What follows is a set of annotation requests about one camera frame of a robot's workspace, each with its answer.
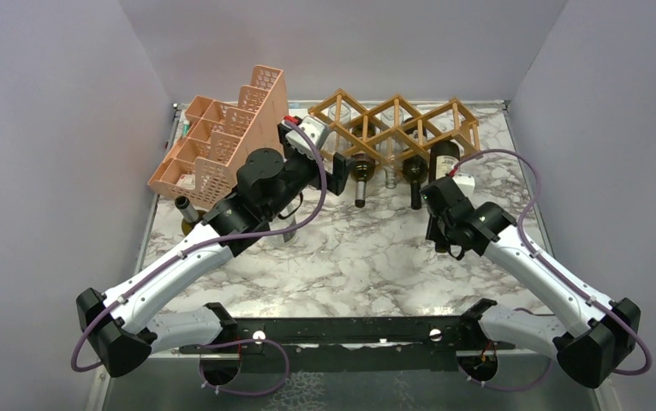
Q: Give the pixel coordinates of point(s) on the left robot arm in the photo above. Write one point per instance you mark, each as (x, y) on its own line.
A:
(275, 194)

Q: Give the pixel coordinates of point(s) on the clear bottle dark label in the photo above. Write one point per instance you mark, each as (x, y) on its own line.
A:
(284, 220)

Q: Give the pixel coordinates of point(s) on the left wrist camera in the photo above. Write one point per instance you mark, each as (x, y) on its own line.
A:
(315, 130)

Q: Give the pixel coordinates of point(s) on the green Primitivo wine bottle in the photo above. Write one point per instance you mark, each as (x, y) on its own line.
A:
(364, 166)

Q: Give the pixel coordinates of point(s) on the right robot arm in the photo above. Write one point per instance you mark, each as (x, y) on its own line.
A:
(588, 333)

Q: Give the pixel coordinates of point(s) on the green bottle far left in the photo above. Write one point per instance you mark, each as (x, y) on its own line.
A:
(192, 217)

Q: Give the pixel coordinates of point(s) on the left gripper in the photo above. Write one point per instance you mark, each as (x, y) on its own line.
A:
(340, 166)

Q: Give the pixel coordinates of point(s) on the green bottle white label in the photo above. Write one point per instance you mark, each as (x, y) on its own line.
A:
(443, 157)

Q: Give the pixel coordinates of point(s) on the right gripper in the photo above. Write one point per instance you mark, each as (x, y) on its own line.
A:
(434, 232)

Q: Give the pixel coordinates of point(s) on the dark green embossed wine bottle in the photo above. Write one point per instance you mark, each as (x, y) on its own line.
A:
(415, 172)

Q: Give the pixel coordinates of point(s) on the clear square glass bottle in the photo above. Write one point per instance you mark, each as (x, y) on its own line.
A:
(338, 113)

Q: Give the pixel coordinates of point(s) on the wooden wine rack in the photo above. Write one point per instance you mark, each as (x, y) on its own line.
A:
(418, 132)

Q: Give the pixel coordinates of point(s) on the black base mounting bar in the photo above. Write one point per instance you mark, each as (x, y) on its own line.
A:
(343, 344)

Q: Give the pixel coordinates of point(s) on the pink plastic organizer rack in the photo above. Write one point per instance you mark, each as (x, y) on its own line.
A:
(202, 165)

